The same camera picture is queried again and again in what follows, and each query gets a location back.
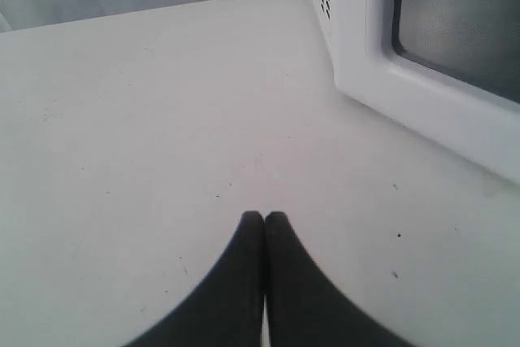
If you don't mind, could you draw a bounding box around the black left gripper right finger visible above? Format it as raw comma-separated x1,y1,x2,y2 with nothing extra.
264,211,410,346

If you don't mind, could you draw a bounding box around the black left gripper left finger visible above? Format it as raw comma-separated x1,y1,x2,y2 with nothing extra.
128,211,264,346

